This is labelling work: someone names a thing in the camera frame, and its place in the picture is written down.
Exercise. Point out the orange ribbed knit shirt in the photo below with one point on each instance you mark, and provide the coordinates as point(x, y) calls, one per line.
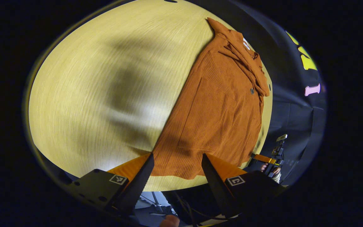
point(219, 110)

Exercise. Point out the black backdrop cloth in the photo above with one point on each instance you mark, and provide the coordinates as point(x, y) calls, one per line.
point(295, 119)

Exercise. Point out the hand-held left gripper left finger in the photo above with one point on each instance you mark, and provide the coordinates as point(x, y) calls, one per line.
point(135, 186)

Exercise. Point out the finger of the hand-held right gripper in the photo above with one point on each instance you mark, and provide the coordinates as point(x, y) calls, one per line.
point(263, 158)

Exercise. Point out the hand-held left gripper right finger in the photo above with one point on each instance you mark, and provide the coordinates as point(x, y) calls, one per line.
point(216, 186)

